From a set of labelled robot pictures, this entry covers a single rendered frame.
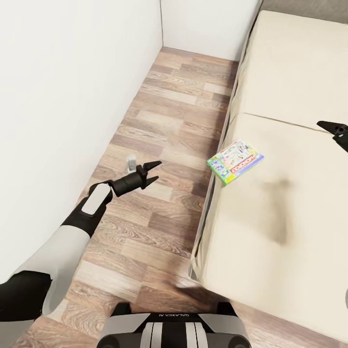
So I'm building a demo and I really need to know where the robot trunk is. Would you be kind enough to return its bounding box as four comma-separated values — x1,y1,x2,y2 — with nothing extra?
140,322,208,348

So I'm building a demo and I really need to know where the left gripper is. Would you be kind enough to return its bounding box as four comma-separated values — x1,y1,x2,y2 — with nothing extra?
122,161,162,192

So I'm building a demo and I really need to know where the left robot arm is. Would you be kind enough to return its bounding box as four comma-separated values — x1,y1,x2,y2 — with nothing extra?
0,155,162,348

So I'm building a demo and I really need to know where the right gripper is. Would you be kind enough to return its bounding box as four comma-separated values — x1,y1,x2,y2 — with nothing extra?
317,120,348,152

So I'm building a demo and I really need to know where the board game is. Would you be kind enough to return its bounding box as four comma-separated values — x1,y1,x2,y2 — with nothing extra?
206,138,265,186

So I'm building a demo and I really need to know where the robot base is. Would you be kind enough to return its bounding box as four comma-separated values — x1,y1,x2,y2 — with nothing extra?
96,302,252,348

